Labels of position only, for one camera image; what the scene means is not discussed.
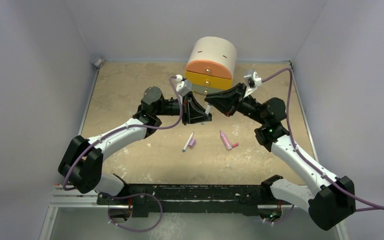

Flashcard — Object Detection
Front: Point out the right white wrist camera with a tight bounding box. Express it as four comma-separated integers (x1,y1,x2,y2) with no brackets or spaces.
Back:
243,69,263,98

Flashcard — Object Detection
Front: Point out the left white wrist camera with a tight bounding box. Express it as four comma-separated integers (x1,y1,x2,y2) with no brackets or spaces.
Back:
175,74,192,97

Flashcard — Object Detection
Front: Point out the purple pen cap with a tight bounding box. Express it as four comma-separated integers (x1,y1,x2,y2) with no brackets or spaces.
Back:
188,138,196,148

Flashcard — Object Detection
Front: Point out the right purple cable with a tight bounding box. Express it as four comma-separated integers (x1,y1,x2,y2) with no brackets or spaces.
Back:
260,67,384,226

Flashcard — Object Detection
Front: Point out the pink marker pen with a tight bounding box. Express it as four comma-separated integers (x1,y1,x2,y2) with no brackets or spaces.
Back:
219,131,233,151

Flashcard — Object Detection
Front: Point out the aluminium frame rail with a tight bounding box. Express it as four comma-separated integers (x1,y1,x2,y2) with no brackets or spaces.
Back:
37,61,350,240

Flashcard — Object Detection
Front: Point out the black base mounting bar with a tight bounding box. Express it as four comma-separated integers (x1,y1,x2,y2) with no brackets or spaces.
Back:
97,183,290,220

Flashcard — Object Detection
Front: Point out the grey corner bracket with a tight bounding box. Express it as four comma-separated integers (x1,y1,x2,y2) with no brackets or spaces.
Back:
92,56,105,68

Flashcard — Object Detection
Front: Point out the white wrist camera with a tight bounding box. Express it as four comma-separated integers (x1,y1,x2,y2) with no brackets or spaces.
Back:
175,74,192,97
243,69,263,98

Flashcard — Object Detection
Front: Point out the white pen blue tip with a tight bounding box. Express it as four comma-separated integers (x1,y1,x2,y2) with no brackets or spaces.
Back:
182,132,195,152

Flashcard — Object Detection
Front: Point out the white pen green tip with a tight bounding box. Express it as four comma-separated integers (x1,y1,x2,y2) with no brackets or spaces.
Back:
200,103,212,125

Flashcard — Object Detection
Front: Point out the small three-drawer cabinet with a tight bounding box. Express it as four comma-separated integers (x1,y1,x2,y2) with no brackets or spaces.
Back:
184,36,237,95

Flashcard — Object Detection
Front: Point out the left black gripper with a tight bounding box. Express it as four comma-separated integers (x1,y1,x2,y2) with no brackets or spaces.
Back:
155,91,212,126

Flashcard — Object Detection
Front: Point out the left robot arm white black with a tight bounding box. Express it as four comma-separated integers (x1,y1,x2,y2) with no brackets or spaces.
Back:
58,86,212,205

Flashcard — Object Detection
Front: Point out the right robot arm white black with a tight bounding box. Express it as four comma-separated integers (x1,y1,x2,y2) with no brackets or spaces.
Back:
204,83,356,231

